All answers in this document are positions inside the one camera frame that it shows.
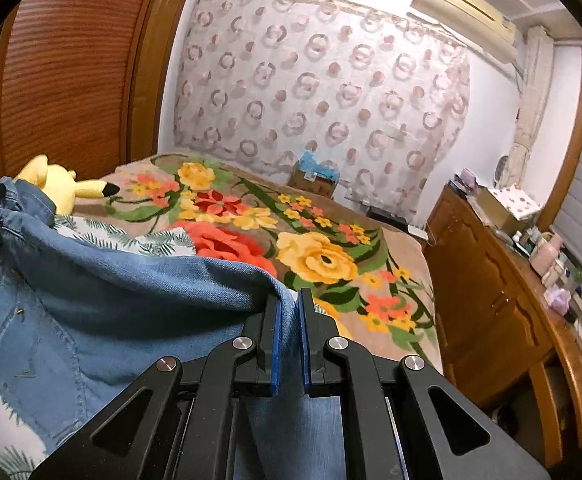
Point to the wooden wardrobe door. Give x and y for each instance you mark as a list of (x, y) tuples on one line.
[(71, 60)]

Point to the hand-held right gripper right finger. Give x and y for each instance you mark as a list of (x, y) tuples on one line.
[(307, 345)]

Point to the black box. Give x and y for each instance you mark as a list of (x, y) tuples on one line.
[(388, 215)]

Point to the purple tissue pack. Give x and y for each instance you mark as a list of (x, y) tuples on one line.
[(557, 297)]

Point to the small purple bag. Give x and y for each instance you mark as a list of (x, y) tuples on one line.
[(466, 181)]

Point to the white air conditioner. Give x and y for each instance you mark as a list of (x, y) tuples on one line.
[(471, 10)]

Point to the floral blanket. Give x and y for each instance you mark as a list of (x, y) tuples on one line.
[(321, 260)]

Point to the pink jug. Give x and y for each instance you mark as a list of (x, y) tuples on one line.
[(546, 255)]

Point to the polka dot box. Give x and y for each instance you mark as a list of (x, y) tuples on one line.
[(513, 202)]

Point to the blue denim pants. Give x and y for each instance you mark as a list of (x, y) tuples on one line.
[(121, 300)]

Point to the wooden dresser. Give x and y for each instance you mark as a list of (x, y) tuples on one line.
[(486, 300)]

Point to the yellow plush toy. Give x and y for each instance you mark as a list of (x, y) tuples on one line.
[(61, 187)]

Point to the leaf print bed sheet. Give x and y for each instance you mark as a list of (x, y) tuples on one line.
[(121, 240)]

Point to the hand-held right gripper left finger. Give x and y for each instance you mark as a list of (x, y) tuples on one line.
[(274, 345)]

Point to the beige tied curtain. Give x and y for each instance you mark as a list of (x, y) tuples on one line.
[(531, 105)]

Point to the cardboard box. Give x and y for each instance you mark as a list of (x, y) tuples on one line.
[(311, 182)]

